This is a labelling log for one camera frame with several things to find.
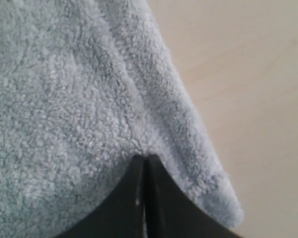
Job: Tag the light blue terry towel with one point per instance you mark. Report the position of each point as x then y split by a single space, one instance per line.
84 86

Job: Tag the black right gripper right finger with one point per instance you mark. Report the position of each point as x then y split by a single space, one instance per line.
170 213

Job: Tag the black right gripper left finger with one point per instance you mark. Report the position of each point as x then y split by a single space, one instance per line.
121 214

